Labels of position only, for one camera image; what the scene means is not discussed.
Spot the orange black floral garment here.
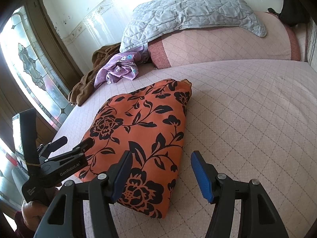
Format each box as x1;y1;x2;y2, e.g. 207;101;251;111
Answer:
76;79;192;218

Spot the person's left hand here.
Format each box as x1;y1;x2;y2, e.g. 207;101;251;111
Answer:
21;200;48;232

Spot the brown fleece garment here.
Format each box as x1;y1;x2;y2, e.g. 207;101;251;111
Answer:
68;43;120;106

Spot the stained glass window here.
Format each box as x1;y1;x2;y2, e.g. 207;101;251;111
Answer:
1;6;74;130

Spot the pink quilted bedspread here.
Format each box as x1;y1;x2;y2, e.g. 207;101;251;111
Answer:
57;60;316;237

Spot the purple floral cloth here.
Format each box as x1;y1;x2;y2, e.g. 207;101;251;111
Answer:
94;45;149;89

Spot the pink quilted bolster pillow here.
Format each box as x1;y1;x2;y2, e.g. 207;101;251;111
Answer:
148;12;301;69

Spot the grey quilted blanket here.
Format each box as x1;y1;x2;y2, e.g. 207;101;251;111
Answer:
119;0;267;53

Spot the black cloth on bolster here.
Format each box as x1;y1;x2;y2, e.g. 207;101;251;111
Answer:
268;0;310;27

